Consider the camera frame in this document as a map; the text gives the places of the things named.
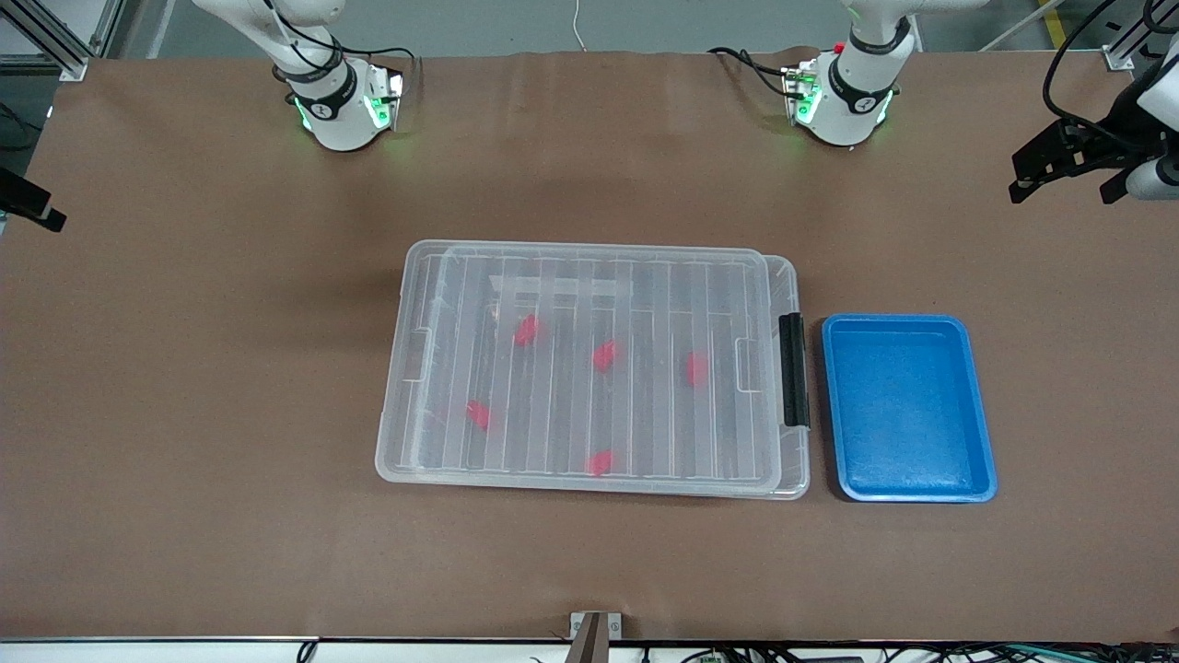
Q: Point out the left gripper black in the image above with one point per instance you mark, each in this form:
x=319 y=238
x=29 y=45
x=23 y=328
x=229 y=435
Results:
x=1113 y=134

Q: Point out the red block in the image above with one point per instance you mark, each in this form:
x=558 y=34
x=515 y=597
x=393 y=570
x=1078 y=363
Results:
x=526 y=330
x=601 y=461
x=478 y=414
x=696 y=368
x=604 y=355

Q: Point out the clear ribbed box lid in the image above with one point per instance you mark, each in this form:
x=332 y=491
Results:
x=571 y=414

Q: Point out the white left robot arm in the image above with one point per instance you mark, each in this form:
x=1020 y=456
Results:
x=847 y=101

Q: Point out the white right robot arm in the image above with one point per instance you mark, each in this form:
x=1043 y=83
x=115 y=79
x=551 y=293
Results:
x=336 y=101

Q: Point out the black box latch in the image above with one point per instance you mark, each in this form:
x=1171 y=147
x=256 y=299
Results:
x=794 y=368

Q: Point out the clear plastic storage box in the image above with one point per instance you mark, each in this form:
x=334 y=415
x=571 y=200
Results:
x=787 y=470

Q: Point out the blue plastic tray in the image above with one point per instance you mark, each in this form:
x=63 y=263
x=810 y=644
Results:
x=907 y=414

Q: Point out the aluminium frame post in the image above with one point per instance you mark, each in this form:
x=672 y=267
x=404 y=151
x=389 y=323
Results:
x=1119 y=60
x=74 y=66

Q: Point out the metal table edge bracket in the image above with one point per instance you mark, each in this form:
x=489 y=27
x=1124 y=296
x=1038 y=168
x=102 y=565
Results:
x=594 y=626

